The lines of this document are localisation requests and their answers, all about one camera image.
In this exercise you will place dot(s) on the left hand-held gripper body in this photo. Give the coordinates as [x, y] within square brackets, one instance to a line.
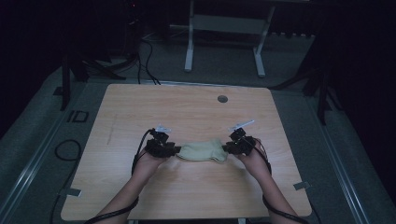
[158, 146]

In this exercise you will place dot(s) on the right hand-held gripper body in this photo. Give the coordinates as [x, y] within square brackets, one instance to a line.
[241, 143]

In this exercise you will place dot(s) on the beige sock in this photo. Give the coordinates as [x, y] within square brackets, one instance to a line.
[221, 159]
[200, 149]

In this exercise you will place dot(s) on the person's left hand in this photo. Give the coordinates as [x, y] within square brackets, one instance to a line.
[149, 166]

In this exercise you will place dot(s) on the person's right hand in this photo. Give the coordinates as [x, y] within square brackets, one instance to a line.
[255, 163]

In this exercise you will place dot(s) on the grey round table grommet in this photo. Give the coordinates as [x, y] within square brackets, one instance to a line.
[222, 99]

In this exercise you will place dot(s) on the grey tape piece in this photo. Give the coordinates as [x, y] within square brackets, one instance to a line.
[302, 185]
[72, 192]

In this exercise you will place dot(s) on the black metal stand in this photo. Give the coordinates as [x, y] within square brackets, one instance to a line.
[322, 93]
[66, 84]

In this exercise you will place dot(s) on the grey floor rail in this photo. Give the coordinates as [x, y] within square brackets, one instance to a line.
[28, 174]
[342, 168]

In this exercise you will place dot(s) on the white desk frame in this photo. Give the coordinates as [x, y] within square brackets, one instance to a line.
[229, 24]

